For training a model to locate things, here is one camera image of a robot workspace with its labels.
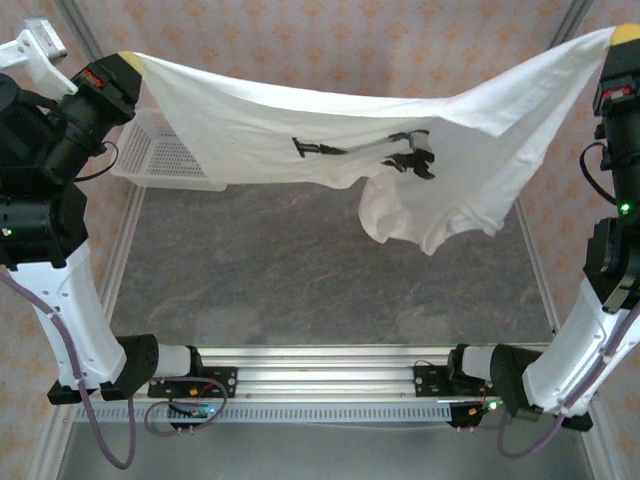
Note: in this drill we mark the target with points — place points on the white t-shirt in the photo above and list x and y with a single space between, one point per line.
300 120

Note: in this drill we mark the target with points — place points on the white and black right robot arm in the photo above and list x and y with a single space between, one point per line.
565 360

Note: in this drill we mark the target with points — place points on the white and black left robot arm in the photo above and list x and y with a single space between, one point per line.
75 310

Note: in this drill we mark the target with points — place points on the white perforated plastic basket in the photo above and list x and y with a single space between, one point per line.
160 165

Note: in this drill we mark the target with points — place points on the circuit board with green light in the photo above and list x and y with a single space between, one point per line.
197 411
475 411

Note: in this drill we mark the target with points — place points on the aluminium frame post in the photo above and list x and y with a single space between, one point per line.
572 20
82 27

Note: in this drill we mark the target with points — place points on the aluminium table side rail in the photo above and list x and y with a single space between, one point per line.
127 220
537 270

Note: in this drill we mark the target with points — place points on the aluminium frame leg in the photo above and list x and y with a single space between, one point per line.
50 445
602 460

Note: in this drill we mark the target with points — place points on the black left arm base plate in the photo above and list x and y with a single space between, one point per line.
225 382

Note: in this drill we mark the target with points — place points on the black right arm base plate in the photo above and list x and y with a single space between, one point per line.
425 382

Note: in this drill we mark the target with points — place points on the aluminium rail beam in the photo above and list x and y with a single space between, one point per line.
325 375

